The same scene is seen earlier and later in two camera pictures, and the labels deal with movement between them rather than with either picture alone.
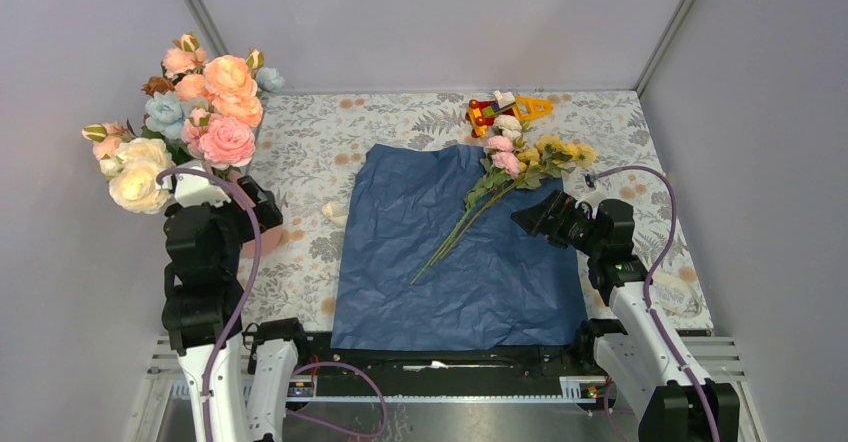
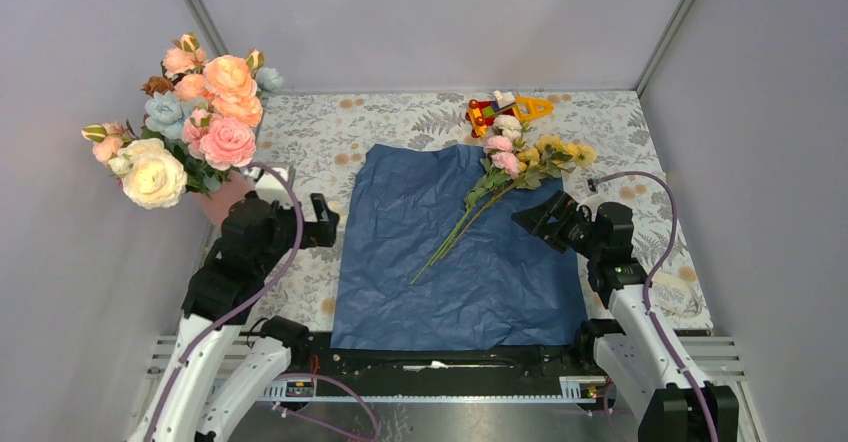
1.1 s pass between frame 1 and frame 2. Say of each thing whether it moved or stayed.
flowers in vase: stayed
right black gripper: stayed
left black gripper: moved
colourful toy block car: stayed
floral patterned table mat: stayed
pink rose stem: moved
